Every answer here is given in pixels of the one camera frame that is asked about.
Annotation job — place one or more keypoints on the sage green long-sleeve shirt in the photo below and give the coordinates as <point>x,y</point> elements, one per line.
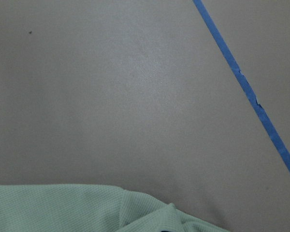
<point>90,208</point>

